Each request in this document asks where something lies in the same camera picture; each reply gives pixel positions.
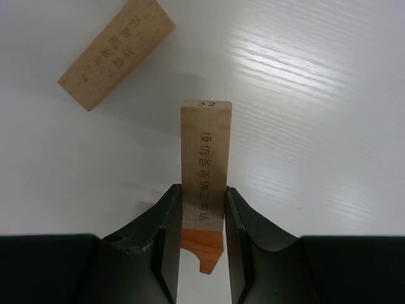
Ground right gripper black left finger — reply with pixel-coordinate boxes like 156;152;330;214
1;184;182;303

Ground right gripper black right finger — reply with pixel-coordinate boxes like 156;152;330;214
225;187;404;303

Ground red-brown arch wood block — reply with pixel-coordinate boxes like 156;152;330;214
181;228;223;275

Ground long light wood block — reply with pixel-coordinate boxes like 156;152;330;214
180;99;232;231

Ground engraved light wood block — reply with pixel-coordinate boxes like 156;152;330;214
58;0;175;111

